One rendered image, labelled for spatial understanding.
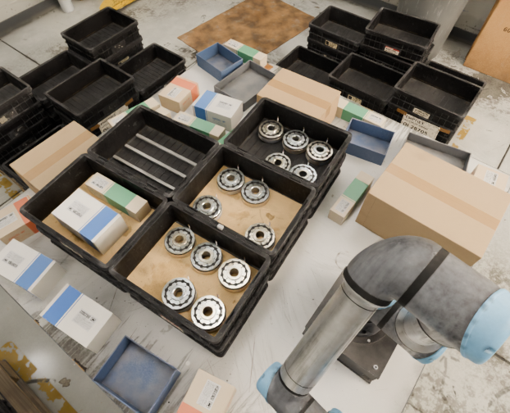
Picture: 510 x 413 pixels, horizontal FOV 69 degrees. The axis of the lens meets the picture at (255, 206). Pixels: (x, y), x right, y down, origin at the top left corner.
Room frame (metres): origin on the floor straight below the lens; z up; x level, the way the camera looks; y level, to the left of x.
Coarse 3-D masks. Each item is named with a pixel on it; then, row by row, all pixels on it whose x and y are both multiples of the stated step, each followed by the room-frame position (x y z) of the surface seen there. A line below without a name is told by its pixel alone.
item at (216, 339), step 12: (168, 204) 0.67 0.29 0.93; (156, 216) 0.62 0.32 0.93; (192, 216) 0.62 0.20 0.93; (144, 228) 0.58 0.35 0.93; (216, 228) 0.57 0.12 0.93; (240, 240) 0.53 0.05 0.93; (264, 252) 0.49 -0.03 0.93; (264, 264) 0.45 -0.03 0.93; (120, 276) 0.41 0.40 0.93; (132, 288) 0.38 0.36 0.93; (252, 288) 0.37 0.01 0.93; (240, 300) 0.34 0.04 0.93; (168, 312) 0.31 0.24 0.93; (192, 324) 0.28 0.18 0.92; (228, 324) 0.27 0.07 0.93; (204, 336) 0.24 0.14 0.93; (216, 336) 0.24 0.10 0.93
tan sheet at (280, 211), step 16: (208, 192) 0.78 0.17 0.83; (240, 192) 0.78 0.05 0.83; (272, 192) 0.78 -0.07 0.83; (208, 208) 0.71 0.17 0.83; (224, 208) 0.71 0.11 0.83; (240, 208) 0.71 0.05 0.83; (256, 208) 0.71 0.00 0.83; (272, 208) 0.71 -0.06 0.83; (288, 208) 0.71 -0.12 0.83; (224, 224) 0.65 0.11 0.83; (240, 224) 0.65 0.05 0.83; (272, 224) 0.65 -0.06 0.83; (288, 224) 0.64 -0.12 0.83
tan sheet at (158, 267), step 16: (176, 224) 0.65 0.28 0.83; (160, 240) 0.58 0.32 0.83; (160, 256) 0.52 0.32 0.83; (208, 256) 0.52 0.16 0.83; (224, 256) 0.52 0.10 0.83; (144, 272) 0.47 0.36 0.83; (160, 272) 0.47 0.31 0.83; (176, 272) 0.47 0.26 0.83; (192, 272) 0.47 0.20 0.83; (256, 272) 0.46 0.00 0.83; (144, 288) 0.41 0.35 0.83; (160, 288) 0.41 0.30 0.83; (208, 288) 0.41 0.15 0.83; (224, 304) 0.36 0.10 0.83
